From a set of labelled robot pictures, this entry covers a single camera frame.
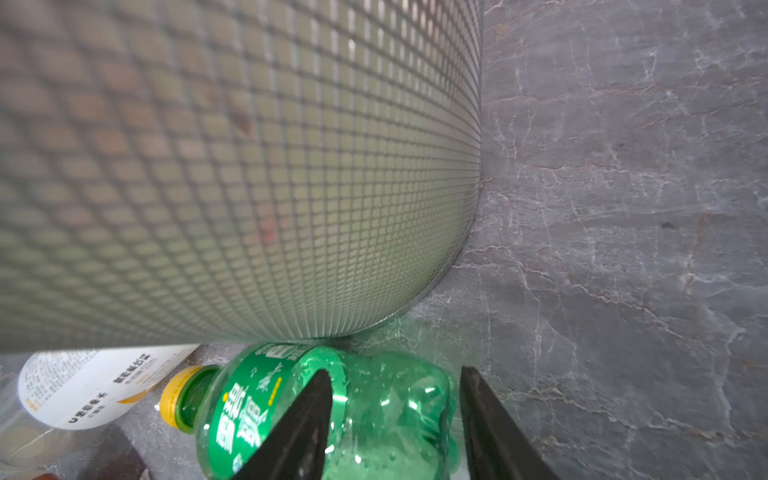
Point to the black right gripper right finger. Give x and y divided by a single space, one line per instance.
495 447

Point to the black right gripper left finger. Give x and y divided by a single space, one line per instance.
295 448

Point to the green soda bottle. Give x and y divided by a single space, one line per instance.
391 413

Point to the white label bottle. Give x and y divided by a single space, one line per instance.
61 401

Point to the green plastic waste bin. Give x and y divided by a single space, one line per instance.
200 171

